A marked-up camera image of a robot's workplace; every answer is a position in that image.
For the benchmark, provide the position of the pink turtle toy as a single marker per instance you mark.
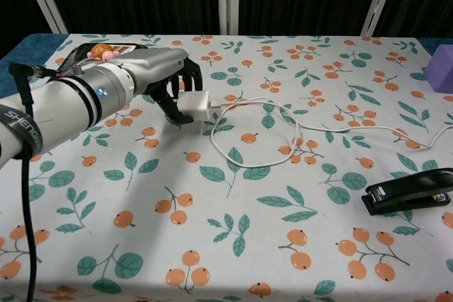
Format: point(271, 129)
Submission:
point(102, 51)

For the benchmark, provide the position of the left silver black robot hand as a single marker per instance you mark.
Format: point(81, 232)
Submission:
point(159, 65)

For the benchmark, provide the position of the black stapler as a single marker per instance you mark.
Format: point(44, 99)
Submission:
point(407, 194)

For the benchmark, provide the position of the purple foam cube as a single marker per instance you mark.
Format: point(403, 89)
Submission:
point(442, 72)

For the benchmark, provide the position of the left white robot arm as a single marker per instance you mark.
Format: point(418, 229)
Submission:
point(67, 111)

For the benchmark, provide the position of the white charger block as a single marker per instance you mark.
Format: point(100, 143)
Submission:
point(194, 104)

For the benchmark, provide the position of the silver metal tray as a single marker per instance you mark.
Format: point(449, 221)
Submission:
point(72, 57)

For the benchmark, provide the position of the floral tablecloth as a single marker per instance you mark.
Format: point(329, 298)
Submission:
point(226, 210)

